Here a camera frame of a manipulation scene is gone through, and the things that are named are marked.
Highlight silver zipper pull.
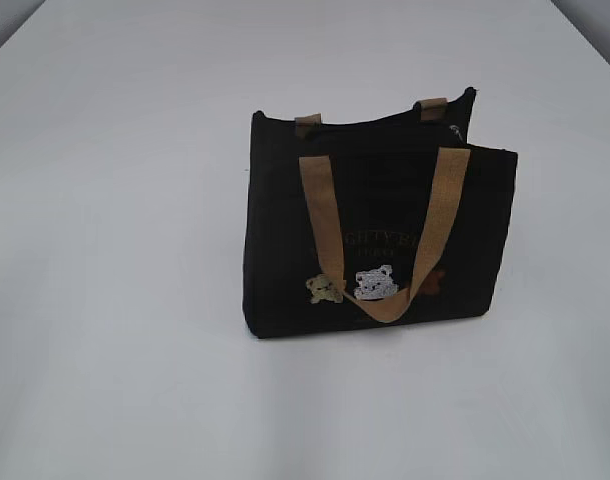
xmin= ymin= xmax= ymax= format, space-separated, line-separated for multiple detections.
xmin=449 ymin=125 xmax=466 ymax=144

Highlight black canvas tote bag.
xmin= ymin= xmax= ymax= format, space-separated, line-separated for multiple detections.
xmin=242 ymin=87 xmax=518 ymax=339

